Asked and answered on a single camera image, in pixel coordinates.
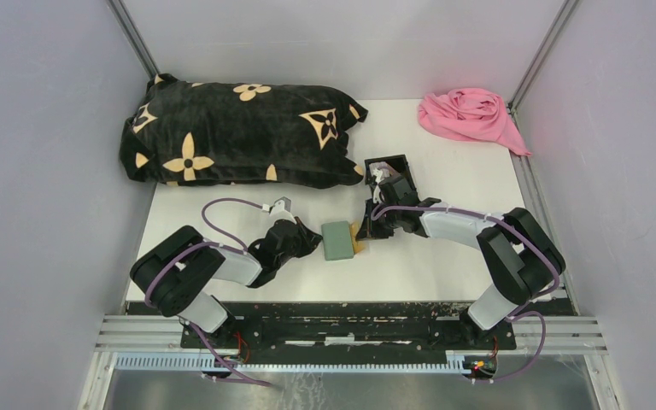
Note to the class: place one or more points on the gold credit card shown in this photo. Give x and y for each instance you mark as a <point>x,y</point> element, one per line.
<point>357,245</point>

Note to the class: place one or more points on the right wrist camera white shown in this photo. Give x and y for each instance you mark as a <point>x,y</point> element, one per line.
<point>376,191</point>

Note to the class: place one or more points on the pink cloth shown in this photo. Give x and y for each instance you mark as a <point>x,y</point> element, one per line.
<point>472,115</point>

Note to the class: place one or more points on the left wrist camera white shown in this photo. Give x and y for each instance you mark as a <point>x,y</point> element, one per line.
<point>279,210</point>

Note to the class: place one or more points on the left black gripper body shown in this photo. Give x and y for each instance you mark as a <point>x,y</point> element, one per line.
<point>301,247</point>

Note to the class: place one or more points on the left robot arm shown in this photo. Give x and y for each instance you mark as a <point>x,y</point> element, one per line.
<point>174,273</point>

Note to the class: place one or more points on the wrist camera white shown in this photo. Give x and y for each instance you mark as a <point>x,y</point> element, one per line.
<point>279,210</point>
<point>376,191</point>

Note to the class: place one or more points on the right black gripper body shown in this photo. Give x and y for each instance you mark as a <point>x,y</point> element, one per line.
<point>383,226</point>

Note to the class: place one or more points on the stack of cards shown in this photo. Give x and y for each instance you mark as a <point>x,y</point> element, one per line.
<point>379,170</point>

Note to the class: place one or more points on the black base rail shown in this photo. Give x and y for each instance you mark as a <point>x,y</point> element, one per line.
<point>355,333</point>

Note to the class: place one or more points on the black card box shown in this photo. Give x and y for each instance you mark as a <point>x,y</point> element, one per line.
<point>395,164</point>

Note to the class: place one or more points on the green card holder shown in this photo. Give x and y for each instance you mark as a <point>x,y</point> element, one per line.
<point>337,241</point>

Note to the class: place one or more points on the black floral pillow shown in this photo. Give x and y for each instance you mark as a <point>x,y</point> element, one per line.
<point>207,133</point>

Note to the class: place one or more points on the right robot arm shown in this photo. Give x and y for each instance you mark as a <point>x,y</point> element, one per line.
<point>522,261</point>

